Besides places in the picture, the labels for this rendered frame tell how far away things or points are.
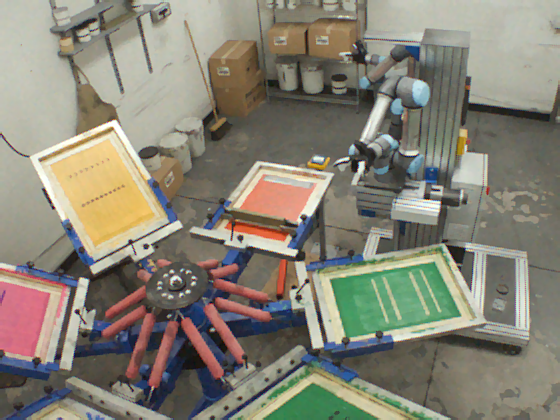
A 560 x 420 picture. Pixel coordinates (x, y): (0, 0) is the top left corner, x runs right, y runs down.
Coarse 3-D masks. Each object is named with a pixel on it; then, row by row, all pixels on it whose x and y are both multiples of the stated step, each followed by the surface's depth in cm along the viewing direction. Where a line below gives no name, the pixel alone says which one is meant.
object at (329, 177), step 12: (252, 168) 348; (264, 168) 352; (276, 168) 347; (288, 168) 344; (300, 168) 343; (240, 192) 329; (324, 192) 321; (312, 204) 311; (312, 216) 305; (264, 240) 289
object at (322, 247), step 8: (328, 160) 356; (320, 168) 351; (320, 208) 381; (320, 216) 386; (320, 224) 392; (320, 232) 398; (320, 240) 403; (312, 248) 420; (320, 248) 409; (328, 248) 418; (328, 256) 411
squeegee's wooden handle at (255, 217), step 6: (234, 210) 302; (240, 210) 301; (246, 210) 301; (234, 216) 305; (240, 216) 303; (246, 216) 301; (252, 216) 299; (258, 216) 297; (264, 216) 295; (270, 216) 294; (276, 216) 294; (258, 222) 300; (264, 222) 298; (270, 222) 296; (276, 222) 294; (282, 222) 292
